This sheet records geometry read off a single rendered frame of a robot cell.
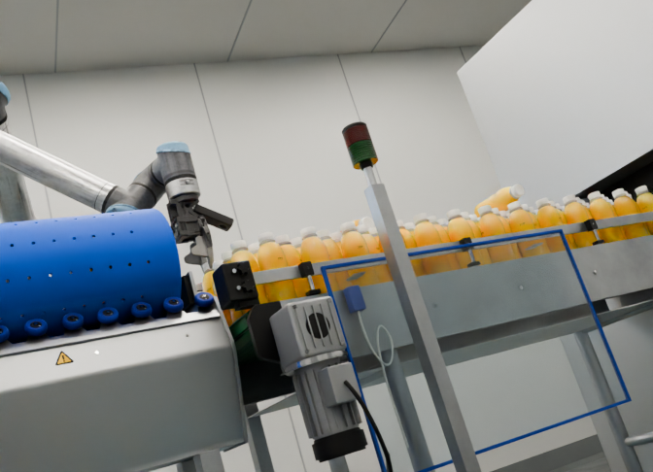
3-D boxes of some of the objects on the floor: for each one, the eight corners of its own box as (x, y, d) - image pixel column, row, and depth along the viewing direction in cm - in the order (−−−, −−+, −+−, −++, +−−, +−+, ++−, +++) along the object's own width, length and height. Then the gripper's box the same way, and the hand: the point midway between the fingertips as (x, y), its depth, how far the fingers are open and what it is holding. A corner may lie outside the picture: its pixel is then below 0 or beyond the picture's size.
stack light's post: (528, 694, 147) (362, 190, 178) (542, 687, 149) (376, 189, 180) (541, 697, 144) (370, 184, 175) (556, 689, 146) (384, 182, 177)
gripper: (161, 210, 208) (179, 282, 202) (173, 192, 199) (191, 267, 193) (191, 207, 212) (209, 277, 206) (203, 189, 203) (223, 262, 197)
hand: (209, 266), depth 201 cm, fingers closed on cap, 4 cm apart
